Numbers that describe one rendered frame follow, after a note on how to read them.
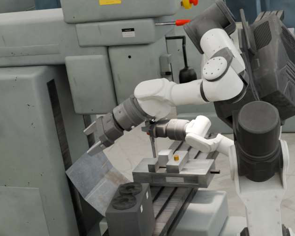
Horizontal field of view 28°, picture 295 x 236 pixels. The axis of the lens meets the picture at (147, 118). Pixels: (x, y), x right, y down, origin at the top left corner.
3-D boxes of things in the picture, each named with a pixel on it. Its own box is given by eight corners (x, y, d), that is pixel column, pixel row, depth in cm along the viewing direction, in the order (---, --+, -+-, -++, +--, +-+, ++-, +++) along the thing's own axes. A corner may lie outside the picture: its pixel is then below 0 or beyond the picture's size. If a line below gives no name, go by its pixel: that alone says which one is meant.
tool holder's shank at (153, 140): (148, 135, 250) (152, 158, 253) (156, 134, 249) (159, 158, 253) (148, 132, 253) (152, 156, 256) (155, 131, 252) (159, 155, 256)
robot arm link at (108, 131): (114, 154, 186) (144, 134, 183) (95, 138, 181) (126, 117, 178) (108, 129, 196) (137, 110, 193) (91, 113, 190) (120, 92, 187)
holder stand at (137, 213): (156, 224, 234) (149, 179, 227) (144, 256, 214) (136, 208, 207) (127, 224, 237) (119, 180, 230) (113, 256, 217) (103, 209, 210)
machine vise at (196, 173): (216, 173, 268) (213, 151, 264) (207, 188, 255) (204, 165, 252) (145, 170, 282) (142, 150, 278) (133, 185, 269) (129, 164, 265)
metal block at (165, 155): (173, 161, 269) (172, 149, 267) (169, 166, 263) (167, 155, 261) (163, 160, 271) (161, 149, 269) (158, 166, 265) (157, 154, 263)
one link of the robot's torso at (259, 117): (285, 129, 159) (274, 80, 170) (237, 135, 160) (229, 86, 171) (282, 182, 181) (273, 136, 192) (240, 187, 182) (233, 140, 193)
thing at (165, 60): (178, 102, 243) (171, 54, 236) (175, 106, 240) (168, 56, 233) (169, 103, 245) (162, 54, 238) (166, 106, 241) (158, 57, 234)
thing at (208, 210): (229, 212, 273) (227, 189, 269) (210, 255, 243) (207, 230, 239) (131, 207, 292) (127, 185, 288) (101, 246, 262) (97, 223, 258)
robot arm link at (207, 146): (186, 134, 231) (216, 150, 229) (195, 118, 236) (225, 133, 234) (183, 143, 237) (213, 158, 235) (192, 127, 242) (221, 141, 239)
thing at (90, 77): (136, 95, 261) (127, 38, 252) (114, 115, 240) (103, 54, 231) (98, 96, 268) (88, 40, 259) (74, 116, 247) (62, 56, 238)
